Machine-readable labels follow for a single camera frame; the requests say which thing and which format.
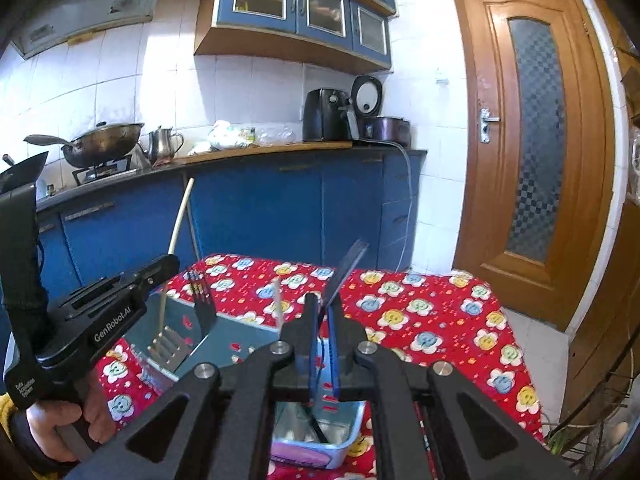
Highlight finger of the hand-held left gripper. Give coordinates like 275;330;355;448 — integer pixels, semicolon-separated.
48;254;181;321

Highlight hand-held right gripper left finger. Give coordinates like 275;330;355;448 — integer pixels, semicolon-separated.
65;293;322;480

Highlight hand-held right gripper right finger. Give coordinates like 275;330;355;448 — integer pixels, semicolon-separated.
329;294;578;480

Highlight metal fork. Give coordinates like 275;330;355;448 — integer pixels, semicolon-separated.
186;267;217;341

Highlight white plastic fork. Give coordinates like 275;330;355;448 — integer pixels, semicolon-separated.
272;277;286;331

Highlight light blue utensil box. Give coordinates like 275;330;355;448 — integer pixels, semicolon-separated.
120;287;368;470

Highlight person's left hand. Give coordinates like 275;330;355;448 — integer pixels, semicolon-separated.
25;399;114;466

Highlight red smiley flower tablecloth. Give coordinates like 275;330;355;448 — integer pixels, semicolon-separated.
97;254;543;480

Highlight gas stove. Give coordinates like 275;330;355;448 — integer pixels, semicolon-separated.
71;155;135;187

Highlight blue kitchen base cabinets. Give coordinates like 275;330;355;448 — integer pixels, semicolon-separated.
35;149;429;311

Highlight metal pitcher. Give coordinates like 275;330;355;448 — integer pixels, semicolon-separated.
146;126;185;166

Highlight large metal wok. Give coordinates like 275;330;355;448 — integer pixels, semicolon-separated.
24;121;146;168

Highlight white patterned cloth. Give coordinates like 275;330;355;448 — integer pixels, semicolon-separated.
206;120;257;151

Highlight clear plastic bag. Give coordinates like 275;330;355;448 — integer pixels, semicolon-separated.
257;125;302;144

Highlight wooden door with glass panel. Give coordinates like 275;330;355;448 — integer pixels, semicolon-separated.
450;0;629;333

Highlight black air fryer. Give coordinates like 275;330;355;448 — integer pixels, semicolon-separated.
302;88;351;143

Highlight rice cooker with open lid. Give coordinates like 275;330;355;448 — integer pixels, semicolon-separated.
349;75;412;145

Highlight grey range hood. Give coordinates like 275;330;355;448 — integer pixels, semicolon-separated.
9;0;171;59

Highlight white power cable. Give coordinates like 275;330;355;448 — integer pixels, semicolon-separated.
392;141;417;272

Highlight tangled dark cables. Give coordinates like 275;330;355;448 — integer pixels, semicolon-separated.
544;310;640;466

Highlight metal door handle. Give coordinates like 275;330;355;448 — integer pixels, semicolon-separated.
478;107;501;144

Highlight blue wall cabinet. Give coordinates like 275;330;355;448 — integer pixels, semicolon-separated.
194;0;398;74

